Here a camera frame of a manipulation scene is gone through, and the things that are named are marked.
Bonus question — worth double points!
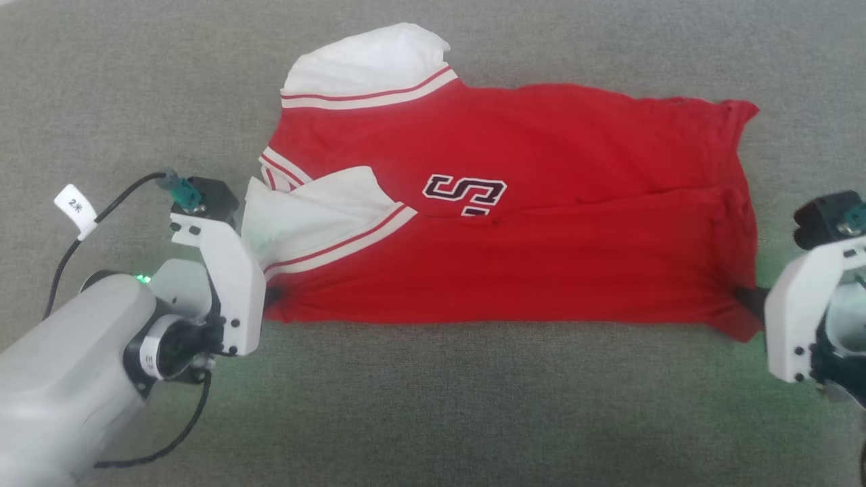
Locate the red and white basketball jersey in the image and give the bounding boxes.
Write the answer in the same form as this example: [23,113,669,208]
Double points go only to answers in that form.
[240,22,764,343]

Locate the grey fabric sofa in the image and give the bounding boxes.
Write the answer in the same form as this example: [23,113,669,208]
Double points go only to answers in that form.
[0,0,866,487]

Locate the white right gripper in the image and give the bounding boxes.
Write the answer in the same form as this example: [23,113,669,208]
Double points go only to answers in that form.
[734,237,866,384]

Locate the teal right camera connector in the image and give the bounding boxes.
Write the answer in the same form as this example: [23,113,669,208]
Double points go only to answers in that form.
[839,203,866,236]

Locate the white cable label tag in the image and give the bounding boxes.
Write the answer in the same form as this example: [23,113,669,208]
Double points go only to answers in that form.
[54,184,99,241]

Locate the teal left camera connector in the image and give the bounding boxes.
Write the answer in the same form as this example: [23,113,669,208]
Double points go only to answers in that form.
[156,169,205,214]

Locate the teal camera connector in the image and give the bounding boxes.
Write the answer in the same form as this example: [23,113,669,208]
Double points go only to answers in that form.
[839,203,866,236]
[156,169,205,214]

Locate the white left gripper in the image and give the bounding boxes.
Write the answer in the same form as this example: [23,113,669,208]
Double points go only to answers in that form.
[141,212,286,383]

